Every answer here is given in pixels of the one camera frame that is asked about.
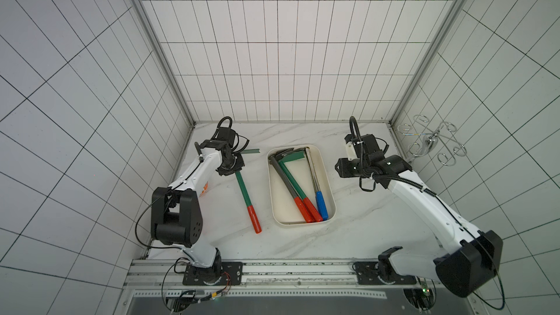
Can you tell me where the green hoe red handle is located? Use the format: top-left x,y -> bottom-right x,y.
235,152 -> 262,234
274,148 -> 328,223

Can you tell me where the grey speckled hoe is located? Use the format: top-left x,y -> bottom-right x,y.
268,148 -> 321,223

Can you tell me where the cream plastic storage tray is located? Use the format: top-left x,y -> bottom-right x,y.
268,144 -> 337,228

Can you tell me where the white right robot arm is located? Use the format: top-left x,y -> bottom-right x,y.
335,117 -> 503,298

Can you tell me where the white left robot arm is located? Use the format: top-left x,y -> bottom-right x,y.
149,116 -> 249,281

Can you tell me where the orange patterned white bowl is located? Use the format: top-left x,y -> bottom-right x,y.
198,182 -> 209,196

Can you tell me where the chrome cup holder stand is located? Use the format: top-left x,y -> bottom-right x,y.
398,115 -> 468,167

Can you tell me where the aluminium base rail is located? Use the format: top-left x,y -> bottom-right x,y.
124,259 -> 450,299

